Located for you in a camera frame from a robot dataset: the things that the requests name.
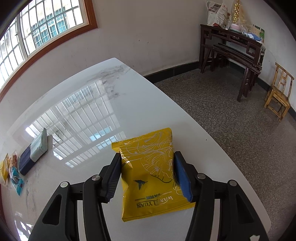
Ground gold packet with bird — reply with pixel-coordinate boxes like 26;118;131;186
111;128;195;222

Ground cyan small snack packet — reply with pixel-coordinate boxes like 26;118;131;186
10;166;24;196

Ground gold packet with silver strip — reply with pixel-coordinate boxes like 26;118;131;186
0;154;10;186

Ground clear bag orange crackers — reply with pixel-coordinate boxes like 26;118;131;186
10;151;19;170

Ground bamboo chair right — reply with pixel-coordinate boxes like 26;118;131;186
264;63;295;122

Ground dark wooden console table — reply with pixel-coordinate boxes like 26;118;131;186
199;24;265;101

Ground gold ornament tree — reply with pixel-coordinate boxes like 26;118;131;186
231;0;252;33

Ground white printed bag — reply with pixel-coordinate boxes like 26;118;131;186
206;1;231;29

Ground arched wooden frame window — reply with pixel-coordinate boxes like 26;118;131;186
1;1;98;98

